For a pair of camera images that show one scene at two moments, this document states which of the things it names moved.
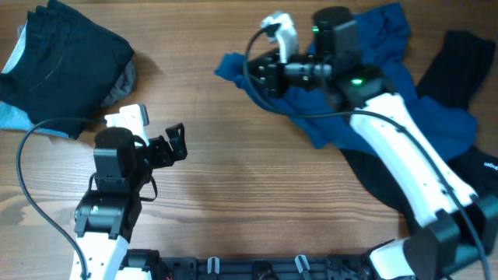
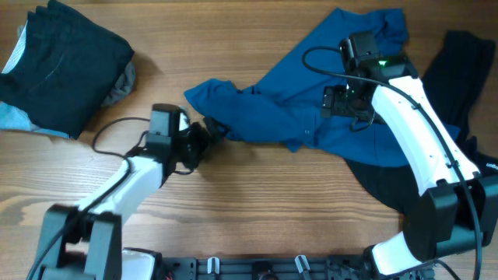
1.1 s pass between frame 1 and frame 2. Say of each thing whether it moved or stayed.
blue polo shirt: moved
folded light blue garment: stayed
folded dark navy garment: stayed
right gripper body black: moved
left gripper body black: moved
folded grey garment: stayed
